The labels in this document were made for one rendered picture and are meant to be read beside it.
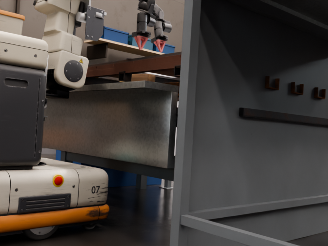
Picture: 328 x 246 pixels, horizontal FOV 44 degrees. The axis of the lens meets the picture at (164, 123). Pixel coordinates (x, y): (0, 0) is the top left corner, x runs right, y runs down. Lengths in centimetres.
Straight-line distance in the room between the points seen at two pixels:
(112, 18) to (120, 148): 524
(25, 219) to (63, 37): 84
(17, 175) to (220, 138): 79
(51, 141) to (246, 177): 151
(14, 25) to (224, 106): 95
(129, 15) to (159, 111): 564
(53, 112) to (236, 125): 151
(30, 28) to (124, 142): 446
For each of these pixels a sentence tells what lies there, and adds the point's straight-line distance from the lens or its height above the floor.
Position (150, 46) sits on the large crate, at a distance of 694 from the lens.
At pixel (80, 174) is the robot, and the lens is 181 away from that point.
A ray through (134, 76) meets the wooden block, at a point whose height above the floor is 72.
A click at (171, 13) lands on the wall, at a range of 821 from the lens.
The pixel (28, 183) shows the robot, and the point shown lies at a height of 24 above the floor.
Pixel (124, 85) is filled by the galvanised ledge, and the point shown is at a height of 66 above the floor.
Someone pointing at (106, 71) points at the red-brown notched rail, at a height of 79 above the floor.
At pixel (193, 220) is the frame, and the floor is 19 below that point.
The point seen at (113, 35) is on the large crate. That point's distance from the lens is 646.
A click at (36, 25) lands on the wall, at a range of 645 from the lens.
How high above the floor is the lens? 48
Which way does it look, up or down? 1 degrees up
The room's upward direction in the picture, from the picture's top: 4 degrees clockwise
